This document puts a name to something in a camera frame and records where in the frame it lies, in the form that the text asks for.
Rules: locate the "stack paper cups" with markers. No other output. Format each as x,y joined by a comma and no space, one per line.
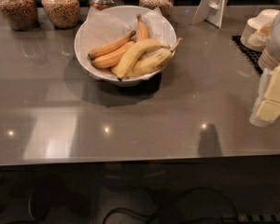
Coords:
267,60
256,32

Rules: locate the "leftmost grain-filled glass jar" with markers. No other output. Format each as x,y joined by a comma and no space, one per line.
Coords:
20,15

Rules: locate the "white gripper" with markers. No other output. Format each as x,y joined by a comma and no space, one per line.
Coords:
266,112

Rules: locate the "orange-yellow banana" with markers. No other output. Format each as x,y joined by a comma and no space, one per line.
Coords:
111,46
112,58

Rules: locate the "white paper bowl liner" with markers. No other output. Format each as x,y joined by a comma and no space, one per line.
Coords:
99,28

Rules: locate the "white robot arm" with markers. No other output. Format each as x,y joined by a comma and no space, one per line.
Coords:
273,42

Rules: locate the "lower stack paper cups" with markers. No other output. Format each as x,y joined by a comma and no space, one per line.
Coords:
267,60

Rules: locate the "white sign stand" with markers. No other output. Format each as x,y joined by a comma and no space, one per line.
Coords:
211,11

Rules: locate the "white ceramic bowl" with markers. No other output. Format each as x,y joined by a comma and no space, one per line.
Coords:
84,38

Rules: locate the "large front yellow banana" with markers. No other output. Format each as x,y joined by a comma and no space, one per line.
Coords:
130,64

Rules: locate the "black power strip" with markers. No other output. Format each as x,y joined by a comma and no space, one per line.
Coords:
251,219

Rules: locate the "lower orange-yellow banana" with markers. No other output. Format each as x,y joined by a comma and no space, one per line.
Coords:
112,58

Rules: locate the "yellow banana back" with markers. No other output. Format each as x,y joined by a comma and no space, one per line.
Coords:
142,30

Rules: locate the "upper stack paper cups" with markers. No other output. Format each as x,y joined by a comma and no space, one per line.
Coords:
256,32

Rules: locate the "black rubber mat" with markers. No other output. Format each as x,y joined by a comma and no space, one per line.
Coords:
251,55

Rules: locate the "spotted yellow banana right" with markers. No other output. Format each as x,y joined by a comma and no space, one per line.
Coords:
162,56

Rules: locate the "upper orange-yellow banana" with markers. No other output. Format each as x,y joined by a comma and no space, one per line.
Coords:
111,46

